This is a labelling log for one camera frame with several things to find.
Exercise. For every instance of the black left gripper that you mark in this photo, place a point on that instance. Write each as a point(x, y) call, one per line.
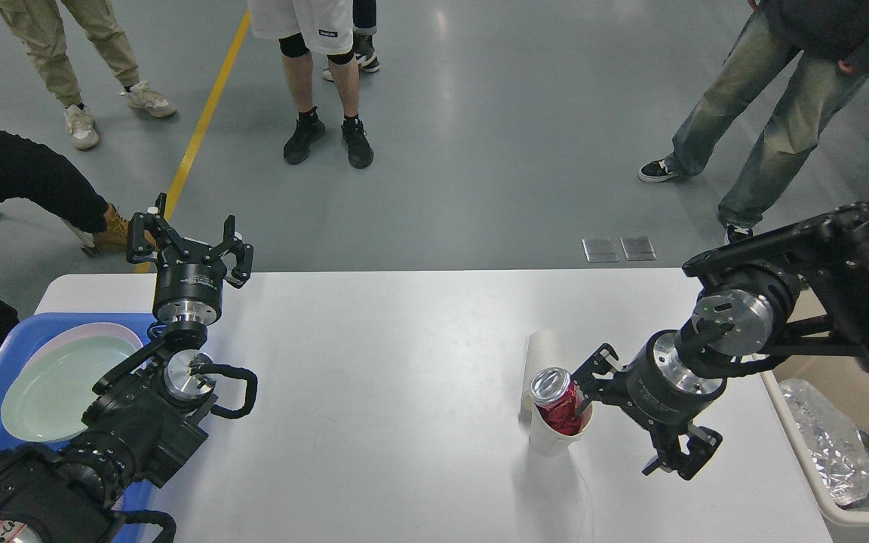
point(187, 290)

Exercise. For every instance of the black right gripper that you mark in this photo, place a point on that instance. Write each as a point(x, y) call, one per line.
point(661, 394)

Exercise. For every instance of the crushed red soda can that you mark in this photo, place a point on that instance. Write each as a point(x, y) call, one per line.
point(553, 402)

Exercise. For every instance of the white paper cup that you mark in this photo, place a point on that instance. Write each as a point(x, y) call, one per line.
point(548, 441)
point(545, 349)

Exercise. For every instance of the silver foil sheet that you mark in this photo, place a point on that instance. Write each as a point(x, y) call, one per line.
point(832, 441)

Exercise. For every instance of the green plate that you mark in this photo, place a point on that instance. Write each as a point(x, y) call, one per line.
point(47, 400)

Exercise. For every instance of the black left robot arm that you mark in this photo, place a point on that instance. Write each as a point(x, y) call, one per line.
point(144, 423)

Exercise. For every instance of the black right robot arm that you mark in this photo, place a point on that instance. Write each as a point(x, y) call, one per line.
point(802, 289)

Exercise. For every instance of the pink plate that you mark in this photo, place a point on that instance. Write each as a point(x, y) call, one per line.
point(89, 330)

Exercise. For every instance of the metal floor socket plate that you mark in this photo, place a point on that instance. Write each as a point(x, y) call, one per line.
point(633, 249)

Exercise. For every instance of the beige plastic bin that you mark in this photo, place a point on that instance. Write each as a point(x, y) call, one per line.
point(847, 387)

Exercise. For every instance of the person in beige trousers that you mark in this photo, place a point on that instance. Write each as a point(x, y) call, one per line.
point(39, 26)

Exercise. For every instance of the person in black trousers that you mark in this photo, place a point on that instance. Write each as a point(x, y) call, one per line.
point(364, 26)

